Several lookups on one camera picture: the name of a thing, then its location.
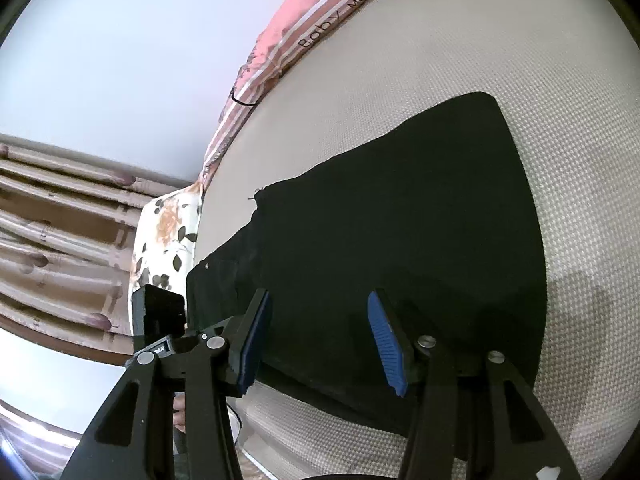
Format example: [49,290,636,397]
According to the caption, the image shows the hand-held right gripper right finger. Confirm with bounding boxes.
[366,287,583,480]

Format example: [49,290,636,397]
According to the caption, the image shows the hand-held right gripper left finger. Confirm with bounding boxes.
[59,287,274,480]

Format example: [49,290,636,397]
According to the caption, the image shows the black pants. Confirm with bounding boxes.
[186,91,548,463]

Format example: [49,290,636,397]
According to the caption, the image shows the white floral pillow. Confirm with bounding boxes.
[129,183,205,306]

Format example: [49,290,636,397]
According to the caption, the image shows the beige patterned curtain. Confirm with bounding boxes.
[0,132,193,366]

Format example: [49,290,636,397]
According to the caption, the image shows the beige bed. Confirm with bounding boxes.
[192,0,640,480]

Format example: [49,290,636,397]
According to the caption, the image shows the pink tree print pillow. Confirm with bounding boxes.
[200,0,416,186]

